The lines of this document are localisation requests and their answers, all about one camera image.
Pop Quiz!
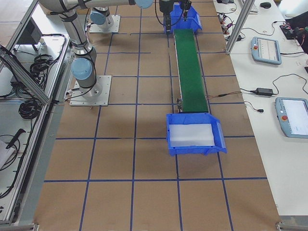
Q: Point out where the teach pendant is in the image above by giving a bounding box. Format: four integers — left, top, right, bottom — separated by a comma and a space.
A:
275, 97, 308, 139
251, 37, 282, 65

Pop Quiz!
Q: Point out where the black computer mouse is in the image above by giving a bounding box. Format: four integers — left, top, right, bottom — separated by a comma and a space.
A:
260, 2, 271, 9

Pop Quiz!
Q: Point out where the green conveyor belt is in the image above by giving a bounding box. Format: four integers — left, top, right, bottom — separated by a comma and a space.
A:
174, 29, 208, 113

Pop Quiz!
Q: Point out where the lower teach pendant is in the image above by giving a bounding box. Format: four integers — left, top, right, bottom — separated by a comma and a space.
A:
275, 97, 308, 139

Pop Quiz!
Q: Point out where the aluminium frame post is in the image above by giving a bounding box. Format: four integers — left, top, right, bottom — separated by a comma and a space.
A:
225, 0, 254, 54

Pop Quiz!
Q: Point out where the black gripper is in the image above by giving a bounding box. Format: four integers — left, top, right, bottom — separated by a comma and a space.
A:
159, 0, 192, 34

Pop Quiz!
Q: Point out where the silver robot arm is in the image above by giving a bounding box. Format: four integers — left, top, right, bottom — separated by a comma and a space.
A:
39, 0, 191, 34
60, 11, 102, 98

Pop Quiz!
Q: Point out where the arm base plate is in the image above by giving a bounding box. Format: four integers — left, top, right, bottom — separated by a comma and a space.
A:
90, 15, 121, 34
69, 76, 112, 106

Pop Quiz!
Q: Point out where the blue destination bin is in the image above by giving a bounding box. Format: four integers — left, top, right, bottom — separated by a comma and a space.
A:
166, 113, 227, 156

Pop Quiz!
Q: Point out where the blue source bin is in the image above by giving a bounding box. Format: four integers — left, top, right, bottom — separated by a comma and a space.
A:
170, 3, 203, 34

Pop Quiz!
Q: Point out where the upper teach pendant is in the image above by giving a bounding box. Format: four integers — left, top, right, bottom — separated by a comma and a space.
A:
251, 37, 282, 65

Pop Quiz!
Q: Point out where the black power adapter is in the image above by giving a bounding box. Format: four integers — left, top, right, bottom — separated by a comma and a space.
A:
250, 88, 274, 96

